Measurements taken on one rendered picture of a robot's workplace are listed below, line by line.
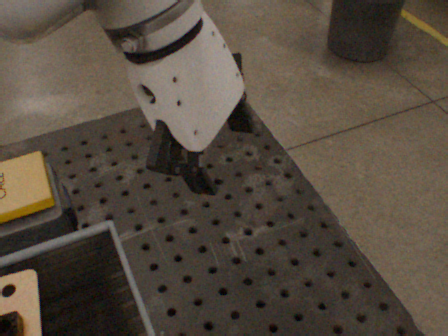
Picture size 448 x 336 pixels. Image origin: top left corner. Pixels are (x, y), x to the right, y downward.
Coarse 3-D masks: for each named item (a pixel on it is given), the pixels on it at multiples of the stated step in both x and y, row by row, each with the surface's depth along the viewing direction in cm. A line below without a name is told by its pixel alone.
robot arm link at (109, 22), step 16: (96, 0) 30; (112, 0) 30; (128, 0) 31; (144, 0) 31; (160, 0) 31; (176, 0) 32; (96, 16) 33; (112, 16) 32; (128, 16) 31; (144, 16) 32
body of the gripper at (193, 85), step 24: (168, 48) 34; (192, 48) 36; (216, 48) 39; (144, 72) 35; (168, 72) 35; (192, 72) 37; (216, 72) 40; (144, 96) 38; (168, 96) 36; (192, 96) 37; (216, 96) 40; (240, 96) 43; (168, 120) 38; (192, 120) 38; (216, 120) 41; (192, 144) 39
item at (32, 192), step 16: (16, 160) 36; (32, 160) 36; (0, 176) 35; (16, 176) 35; (32, 176) 35; (48, 176) 36; (0, 192) 34; (16, 192) 34; (32, 192) 34; (48, 192) 34; (0, 208) 33; (16, 208) 33; (32, 208) 33
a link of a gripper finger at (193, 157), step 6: (174, 138) 42; (174, 144) 42; (180, 144) 41; (174, 150) 42; (180, 150) 43; (174, 156) 42; (180, 156) 43; (192, 156) 41; (198, 156) 42; (192, 162) 41; (198, 162) 42; (192, 168) 41; (198, 168) 42; (192, 174) 41
